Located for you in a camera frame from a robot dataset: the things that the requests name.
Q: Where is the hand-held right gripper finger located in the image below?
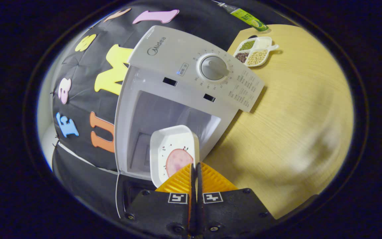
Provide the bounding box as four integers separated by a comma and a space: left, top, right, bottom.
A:
196, 162, 276, 238
120, 163, 197, 238

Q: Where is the pink round food slice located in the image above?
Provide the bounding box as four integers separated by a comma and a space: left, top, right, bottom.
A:
165, 148, 194, 178

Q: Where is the white square plate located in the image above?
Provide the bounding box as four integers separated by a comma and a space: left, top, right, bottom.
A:
150, 125, 200, 188

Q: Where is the white microwave oven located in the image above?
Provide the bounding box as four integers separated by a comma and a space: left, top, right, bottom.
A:
114, 26, 265, 219

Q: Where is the white divided dish of beans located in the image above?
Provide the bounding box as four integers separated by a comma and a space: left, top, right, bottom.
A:
233, 36, 279, 67

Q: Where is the green drink bottle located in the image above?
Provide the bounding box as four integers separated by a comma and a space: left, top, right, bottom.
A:
211, 0, 269, 32

